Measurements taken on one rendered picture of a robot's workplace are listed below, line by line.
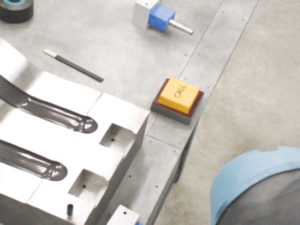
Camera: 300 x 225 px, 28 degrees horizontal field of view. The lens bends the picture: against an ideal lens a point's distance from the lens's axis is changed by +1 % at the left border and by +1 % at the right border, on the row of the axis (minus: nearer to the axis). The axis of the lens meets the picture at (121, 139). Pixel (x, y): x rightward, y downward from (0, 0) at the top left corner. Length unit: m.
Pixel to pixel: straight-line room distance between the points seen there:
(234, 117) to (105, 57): 1.15
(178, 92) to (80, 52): 0.23
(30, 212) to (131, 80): 0.41
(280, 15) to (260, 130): 0.73
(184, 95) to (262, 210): 0.82
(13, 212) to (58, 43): 0.45
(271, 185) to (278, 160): 0.02
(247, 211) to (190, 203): 1.69
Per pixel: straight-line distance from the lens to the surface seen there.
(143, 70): 1.22
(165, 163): 1.07
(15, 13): 1.28
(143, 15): 1.30
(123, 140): 1.01
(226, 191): 0.35
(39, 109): 1.02
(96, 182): 0.94
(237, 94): 2.41
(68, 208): 0.86
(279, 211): 0.32
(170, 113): 1.13
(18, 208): 0.91
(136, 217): 0.93
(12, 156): 0.95
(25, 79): 1.06
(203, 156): 2.16
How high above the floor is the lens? 1.63
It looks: 49 degrees down
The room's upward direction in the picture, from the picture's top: 10 degrees clockwise
